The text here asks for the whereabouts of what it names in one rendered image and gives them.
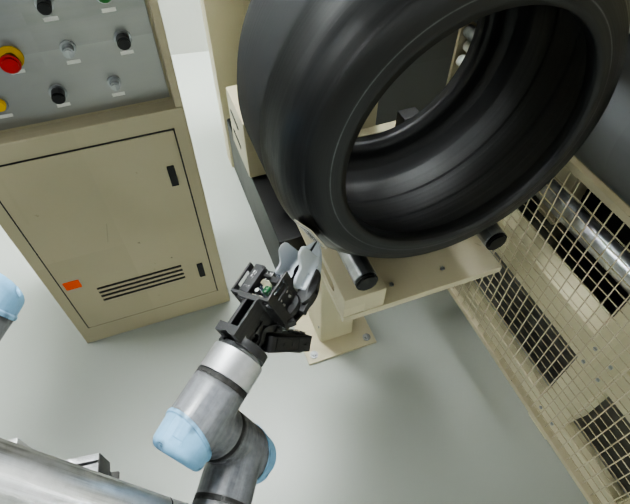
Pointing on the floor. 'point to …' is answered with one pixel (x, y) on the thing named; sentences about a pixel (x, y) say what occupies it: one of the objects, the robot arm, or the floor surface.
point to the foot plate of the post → (359, 337)
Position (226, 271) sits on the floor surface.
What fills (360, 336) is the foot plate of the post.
